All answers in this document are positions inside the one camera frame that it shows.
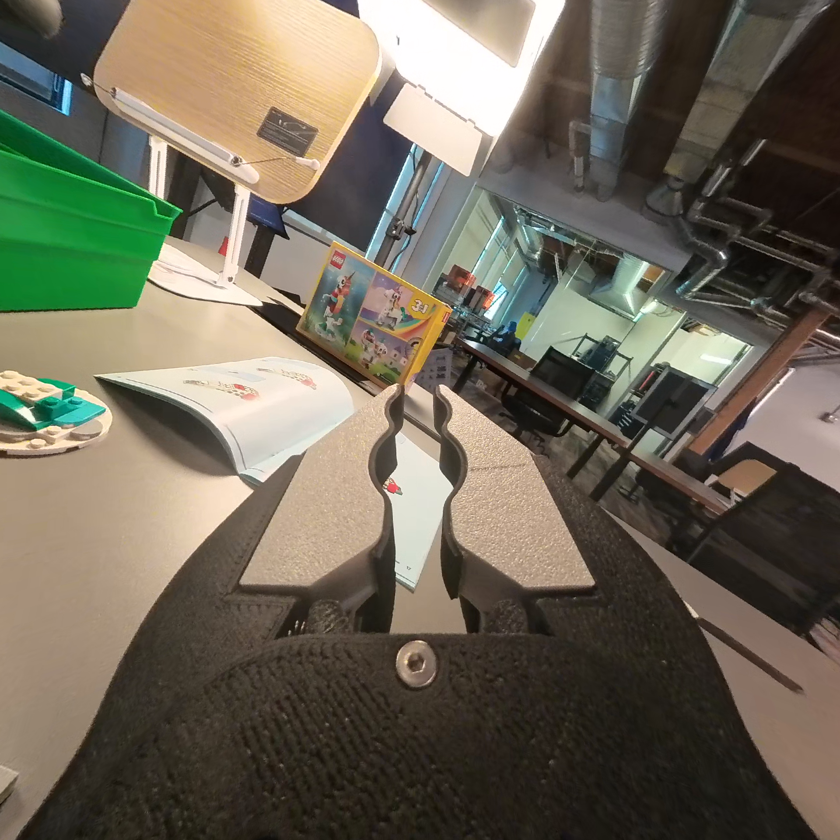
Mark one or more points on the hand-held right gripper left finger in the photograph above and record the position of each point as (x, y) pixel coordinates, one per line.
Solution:
(308, 518)

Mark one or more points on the large dark screen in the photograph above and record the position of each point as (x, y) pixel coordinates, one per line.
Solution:
(341, 197)

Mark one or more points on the white printed sheet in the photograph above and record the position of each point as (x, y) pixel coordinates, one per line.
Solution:
(438, 369)

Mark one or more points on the round white and teal lego base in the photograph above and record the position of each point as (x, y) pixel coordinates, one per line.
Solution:
(46, 403)

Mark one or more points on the grey flat object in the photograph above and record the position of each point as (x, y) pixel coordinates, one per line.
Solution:
(6, 781)

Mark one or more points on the silver round ventilation duct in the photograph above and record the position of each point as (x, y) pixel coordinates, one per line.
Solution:
(623, 65)

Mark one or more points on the black mesh office chair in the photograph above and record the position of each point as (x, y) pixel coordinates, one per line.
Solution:
(787, 531)

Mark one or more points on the bright white light panel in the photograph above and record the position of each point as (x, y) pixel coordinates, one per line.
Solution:
(505, 98)

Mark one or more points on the rectangular metal duct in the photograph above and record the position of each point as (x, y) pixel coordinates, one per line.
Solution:
(735, 79)

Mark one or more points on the green plastic bins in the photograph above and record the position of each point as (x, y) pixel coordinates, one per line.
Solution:
(65, 249)

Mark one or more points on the open light blue instruction booklet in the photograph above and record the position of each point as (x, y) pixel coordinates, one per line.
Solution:
(262, 407)

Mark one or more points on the black light stand pole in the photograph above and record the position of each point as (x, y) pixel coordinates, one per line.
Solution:
(407, 210)

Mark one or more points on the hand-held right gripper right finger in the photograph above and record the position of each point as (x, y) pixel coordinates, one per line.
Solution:
(525, 525)

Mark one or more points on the wooden book stand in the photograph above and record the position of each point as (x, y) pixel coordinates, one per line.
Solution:
(236, 79)

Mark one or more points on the long wooden desk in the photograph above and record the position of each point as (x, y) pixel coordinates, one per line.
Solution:
(669, 472)

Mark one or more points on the colourful yellow lego box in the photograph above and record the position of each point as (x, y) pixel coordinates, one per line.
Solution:
(374, 315)

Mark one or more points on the black monitor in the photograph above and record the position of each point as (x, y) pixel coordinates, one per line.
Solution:
(676, 400)

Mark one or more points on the wooden support post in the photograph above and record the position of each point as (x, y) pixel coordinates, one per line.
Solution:
(761, 380)

